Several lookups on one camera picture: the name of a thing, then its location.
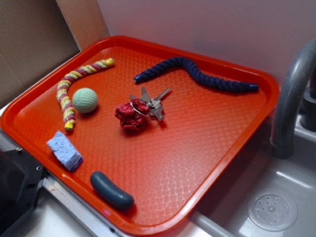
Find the dark green plastic pickle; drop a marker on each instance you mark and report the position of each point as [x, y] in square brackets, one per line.
[110, 192]

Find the orange plastic tray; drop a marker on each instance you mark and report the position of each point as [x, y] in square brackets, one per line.
[169, 165]

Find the crumpled red cloth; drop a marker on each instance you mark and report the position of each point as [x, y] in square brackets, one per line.
[132, 114]

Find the light green textured ball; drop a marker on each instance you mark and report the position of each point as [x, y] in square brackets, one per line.
[85, 100]

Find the blue sponge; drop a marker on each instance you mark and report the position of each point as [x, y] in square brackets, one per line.
[65, 151]

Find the wooden board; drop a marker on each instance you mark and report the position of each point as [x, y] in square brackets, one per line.
[84, 20]

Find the grey plastic sink basin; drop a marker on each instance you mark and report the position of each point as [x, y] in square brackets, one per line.
[259, 195]

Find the brown cardboard panel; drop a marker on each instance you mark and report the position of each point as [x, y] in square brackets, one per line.
[34, 40]

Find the grey toy faucet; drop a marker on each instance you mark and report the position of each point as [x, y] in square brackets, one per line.
[298, 92]

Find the silver keys on ring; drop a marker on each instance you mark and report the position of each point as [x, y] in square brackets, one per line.
[154, 104]

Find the aluminium frame rail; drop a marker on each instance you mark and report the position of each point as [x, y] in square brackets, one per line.
[44, 207]

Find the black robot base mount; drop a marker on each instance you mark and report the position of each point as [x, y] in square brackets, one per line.
[17, 187]

